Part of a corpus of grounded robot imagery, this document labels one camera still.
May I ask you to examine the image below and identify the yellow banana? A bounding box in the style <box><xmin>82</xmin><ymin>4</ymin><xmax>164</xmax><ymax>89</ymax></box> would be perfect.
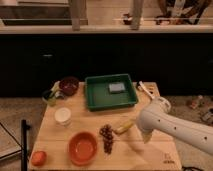
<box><xmin>114</xmin><ymin>120</ymin><xmax>135</xmax><ymax>135</ymax></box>

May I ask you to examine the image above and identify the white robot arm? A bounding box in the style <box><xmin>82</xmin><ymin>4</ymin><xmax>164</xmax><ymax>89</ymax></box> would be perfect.
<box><xmin>136</xmin><ymin>97</ymin><xmax>213</xmax><ymax>155</ymax></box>

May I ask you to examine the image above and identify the red orange bowl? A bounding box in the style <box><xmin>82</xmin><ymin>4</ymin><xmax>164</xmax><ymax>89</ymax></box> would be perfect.
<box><xmin>68</xmin><ymin>131</ymin><xmax>98</xmax><ymax>166</ymax></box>

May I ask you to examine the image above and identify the dark maroon bowl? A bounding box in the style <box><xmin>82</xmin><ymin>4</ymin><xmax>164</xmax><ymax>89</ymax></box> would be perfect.
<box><xmin>59</xmin><ymin>76</ymin><xmax>79</xmax><ymax>96</ymax></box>

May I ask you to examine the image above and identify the dark grape bunch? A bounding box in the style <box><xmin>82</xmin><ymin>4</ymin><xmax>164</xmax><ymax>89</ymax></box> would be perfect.
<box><xmin>99</xmin><ymin>124</ymin><xmax>113</xmax><ymax>154</ymax></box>

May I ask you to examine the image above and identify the grey sponge block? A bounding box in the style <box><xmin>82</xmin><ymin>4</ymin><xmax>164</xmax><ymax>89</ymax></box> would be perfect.
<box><xmin>109</xmin><ymin>83</ymin><xmax>125</xmax><ymax>93</ymax></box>

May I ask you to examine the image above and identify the green plastic tray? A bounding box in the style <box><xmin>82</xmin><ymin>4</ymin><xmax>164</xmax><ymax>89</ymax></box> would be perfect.
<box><xmin>85</xmin><ymin>74</ymin><xmax>138</xmax><ymax>111</ymax></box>

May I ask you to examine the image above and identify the wooden cutting board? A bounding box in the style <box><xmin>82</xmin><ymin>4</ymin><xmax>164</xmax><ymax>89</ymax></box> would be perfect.
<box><xmin>28</xmin><ymin>85</ymin><xmax>181</xmax><ymax>171</ymax></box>

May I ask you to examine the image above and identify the white lidded cup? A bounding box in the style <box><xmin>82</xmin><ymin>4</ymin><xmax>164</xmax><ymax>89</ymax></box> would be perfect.
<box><xmin>54</xmin><ymin>107</ymin><xmax>71</xmax><ymax>126</ymax></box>

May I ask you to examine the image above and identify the orange fruit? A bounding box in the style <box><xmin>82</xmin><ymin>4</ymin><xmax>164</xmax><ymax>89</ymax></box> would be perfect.
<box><xmin>31</xmin><ymin>151</ymin><xmax>47</xmax><ymax>166</ymax></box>

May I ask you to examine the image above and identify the white handled knife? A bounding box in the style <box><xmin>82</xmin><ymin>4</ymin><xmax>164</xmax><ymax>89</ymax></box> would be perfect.
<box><xmin>139</xmin><ymin>81</ymin><xmax>155</xmax><ymax>100</ymax></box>

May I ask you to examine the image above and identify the black stand post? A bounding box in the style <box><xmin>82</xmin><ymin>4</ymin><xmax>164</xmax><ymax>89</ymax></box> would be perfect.
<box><xmin>21</xmin><ymin>120</ymin><xmax>30</xmax><ymax>171</ymax></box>

